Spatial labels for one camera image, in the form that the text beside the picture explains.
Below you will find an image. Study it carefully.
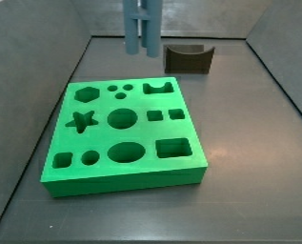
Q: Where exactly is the green shape sorting block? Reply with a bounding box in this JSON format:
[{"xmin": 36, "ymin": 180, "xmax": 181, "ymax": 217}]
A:
[{"xmin": 41, "ymin": 77, "xmax": 208, "ymax": 197}]

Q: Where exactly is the blue three prong peg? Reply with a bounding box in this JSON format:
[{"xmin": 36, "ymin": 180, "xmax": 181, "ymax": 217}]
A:
[{"xmin": 124, "ymin": 0, "xmax": 164, "ymax": 57}]

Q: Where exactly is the dark curved arch block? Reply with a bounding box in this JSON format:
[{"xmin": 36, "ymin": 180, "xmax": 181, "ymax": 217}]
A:
[{"xmin": 164, "ymin": 44, "xmax": 216, "ymax": 74}]

